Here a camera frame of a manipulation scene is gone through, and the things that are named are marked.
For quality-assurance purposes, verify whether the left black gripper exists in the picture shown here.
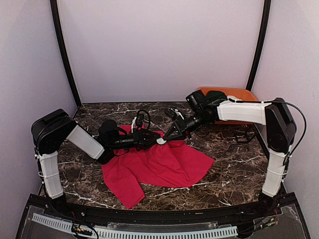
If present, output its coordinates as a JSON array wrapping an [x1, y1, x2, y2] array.
[[110, 127, 161, 151]]

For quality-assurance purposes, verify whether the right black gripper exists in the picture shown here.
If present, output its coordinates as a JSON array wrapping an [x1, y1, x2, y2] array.
[[163, 109, 210, 140]]

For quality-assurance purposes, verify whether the blue portrait round brooch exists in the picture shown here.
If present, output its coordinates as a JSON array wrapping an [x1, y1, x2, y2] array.
[[157, 137, 166, 145]]

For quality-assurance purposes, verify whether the red t-shirt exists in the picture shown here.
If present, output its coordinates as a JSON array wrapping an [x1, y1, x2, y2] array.
[[102, 140, 214, 209]]

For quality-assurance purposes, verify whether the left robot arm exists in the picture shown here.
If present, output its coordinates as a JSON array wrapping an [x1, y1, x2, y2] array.
[[31, 109, 166, 217]]

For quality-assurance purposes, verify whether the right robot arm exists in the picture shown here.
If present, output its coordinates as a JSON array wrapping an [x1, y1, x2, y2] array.
[[163, 90, 299, 198]]

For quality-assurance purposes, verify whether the dark green garment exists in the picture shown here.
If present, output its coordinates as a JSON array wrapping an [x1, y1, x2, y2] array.
[[206, 91, 227, 100]]

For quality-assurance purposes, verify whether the orange plastic basin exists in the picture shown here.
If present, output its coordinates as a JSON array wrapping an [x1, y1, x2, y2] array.
[[195, 87, 259, 125]]

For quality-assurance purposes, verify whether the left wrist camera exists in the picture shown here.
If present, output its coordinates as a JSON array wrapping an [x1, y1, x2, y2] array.
[[131, 110, 151, 132]]

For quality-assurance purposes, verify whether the white slotted cable duct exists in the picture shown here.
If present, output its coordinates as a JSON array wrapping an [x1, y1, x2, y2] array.
[[31, 213, 238, 239]]

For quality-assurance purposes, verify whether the black front rail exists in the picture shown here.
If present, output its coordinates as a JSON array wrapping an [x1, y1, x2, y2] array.
[[27, 194, 297, 229]]

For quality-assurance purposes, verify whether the right black frame post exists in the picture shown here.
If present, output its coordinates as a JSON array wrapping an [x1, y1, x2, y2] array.
[[246, 0, 272, 91]]

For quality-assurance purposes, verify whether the black frame post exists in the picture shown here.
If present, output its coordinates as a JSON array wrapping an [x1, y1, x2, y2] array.
[[50, 0, 82, 108], [246, 0, 272, 91]]

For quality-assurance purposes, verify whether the left black frame post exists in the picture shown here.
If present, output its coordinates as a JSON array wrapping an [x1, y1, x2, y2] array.
[[50, 0, 82, 108]]

